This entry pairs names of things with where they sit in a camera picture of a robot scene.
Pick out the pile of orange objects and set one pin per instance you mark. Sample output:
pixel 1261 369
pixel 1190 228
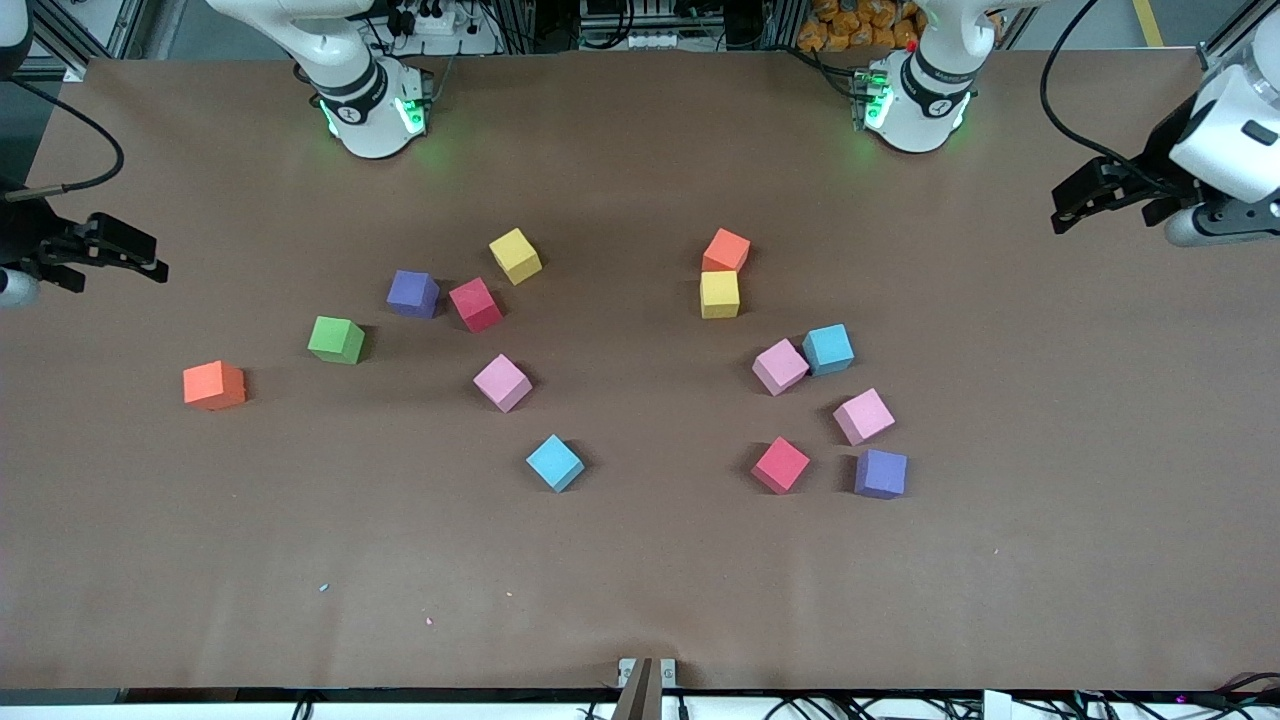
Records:
pixel 850 25

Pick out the red foam cube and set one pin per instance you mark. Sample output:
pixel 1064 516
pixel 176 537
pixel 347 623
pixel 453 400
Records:
pixel 475 304
pixel 780 465

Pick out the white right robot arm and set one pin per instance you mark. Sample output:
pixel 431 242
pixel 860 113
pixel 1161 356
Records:
pixel 370 120

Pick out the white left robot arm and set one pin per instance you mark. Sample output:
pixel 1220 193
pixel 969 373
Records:
pixel 920 110

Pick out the orange foam cube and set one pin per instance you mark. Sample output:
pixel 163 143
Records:
pixel 726 250
pixel 213 385

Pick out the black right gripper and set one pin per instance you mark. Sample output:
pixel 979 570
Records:
pixel 24 232

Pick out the green foam cube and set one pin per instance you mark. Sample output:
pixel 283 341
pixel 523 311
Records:
pixel 335 339

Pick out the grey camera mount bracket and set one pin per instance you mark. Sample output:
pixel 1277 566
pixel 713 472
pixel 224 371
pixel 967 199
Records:
pixel 645 695

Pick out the yellow foam cube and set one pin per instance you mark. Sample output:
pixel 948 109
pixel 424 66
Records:
pixel 515 256
pixel 719 294

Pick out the aluminium frame profile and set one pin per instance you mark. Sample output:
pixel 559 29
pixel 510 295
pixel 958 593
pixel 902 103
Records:
pixel 74 73
pixel 1215 58

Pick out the small grey base connector box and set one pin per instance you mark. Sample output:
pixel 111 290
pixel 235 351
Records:
pixel 868 95

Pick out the purple foam cube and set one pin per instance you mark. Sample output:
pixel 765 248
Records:
pixel 412 293
pixel 881 473

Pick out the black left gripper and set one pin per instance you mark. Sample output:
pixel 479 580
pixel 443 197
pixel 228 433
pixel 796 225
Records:
pixel 1166 148

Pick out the blue foam cube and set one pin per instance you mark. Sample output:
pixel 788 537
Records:
pixel 829 349
pixel 555 463

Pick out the white power strip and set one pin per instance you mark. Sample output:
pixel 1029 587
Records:
pixel 440 20

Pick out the brown paper table cover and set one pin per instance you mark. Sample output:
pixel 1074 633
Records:
pixel 640 560

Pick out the small white box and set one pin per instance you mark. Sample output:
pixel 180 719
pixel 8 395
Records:
pixel 997 706

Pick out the pink foam cube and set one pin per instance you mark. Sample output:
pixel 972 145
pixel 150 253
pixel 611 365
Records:
pixel 780 366
pixel 864 416
pixel 502 382

